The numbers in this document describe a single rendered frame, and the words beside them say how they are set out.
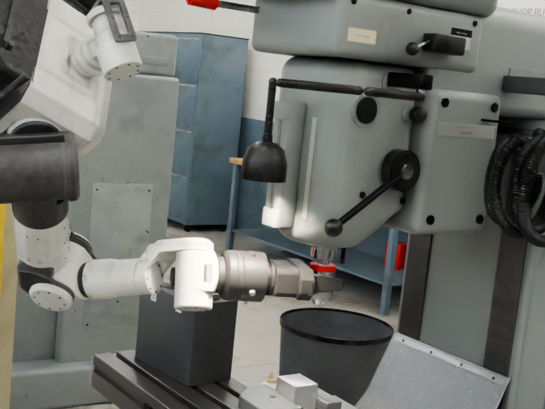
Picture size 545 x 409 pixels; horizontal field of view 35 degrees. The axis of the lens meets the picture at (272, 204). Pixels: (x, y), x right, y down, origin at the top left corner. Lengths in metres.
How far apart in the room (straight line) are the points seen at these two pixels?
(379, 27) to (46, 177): 0.57
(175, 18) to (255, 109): 2.04
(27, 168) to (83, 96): 0.19
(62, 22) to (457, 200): 0.75
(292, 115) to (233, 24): 8.10
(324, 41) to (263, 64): 7.62
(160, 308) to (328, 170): 0.72
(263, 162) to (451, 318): 0.67
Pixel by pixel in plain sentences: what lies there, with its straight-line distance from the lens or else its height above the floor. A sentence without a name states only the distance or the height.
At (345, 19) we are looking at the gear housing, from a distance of 1.37.
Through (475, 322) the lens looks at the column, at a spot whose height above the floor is 1.14.
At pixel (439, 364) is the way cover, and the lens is 1.87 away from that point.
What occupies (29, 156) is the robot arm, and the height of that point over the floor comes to 1.43.
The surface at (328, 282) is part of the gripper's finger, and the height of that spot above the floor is 1.24.
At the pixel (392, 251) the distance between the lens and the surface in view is 6.32.
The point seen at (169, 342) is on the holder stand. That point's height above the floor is 0.98.
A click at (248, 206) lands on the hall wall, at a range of 9.08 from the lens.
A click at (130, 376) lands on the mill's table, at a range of 2.00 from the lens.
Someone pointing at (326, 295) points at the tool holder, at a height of 1.22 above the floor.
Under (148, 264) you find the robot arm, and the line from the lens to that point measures 1.52.
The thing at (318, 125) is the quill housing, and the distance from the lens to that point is 1.43.
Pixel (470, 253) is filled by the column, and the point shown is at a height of 1.28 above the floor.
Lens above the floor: 1.58
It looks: 8 degrees down
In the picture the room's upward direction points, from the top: 6 degrees clockwise
